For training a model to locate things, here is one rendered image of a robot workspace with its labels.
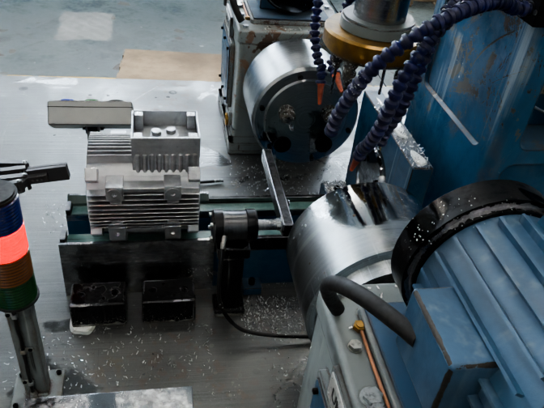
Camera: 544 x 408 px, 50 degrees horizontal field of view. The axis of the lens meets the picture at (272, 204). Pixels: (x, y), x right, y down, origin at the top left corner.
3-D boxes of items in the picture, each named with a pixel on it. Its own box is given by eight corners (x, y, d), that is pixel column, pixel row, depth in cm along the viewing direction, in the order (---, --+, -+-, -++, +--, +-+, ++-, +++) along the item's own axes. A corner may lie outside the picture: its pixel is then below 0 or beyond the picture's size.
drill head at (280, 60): (318, 101, 169) (333, 16, 154) (352, 172, 140) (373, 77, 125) (233, 100, 164) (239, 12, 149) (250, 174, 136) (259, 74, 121)
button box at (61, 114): (134, 129, 129) (133, 104, 129) (133, 125, 122) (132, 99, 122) (53, 128, 126) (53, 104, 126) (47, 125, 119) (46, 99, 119)
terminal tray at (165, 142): (196, 142, 114) (197, 109, 110) (199, 172, 106) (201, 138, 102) (133, 142, 112) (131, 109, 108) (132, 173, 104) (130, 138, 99)
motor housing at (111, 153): (193, 192, 127) (195, 115, 115) (199, 251, 112) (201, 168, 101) (98, 194, 123) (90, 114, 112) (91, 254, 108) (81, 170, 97)
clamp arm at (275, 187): (295, 236, 106) (273, 159, 126) (297, 224, 104) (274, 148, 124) (276, 237, 105) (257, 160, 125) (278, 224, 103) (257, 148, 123)
